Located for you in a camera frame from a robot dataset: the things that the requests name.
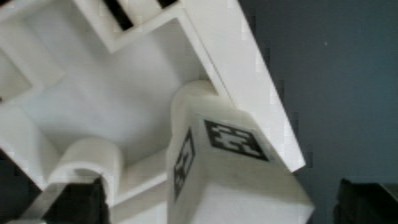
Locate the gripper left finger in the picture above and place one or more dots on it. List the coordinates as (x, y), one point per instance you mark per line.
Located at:
(69, 204)

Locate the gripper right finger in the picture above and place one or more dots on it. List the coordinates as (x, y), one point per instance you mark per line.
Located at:
(366, 203)

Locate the white chair leg tagged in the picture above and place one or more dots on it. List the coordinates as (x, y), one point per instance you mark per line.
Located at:
(231, 185)

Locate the white chair seat part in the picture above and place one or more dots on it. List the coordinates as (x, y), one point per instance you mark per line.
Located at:
(97, 57)

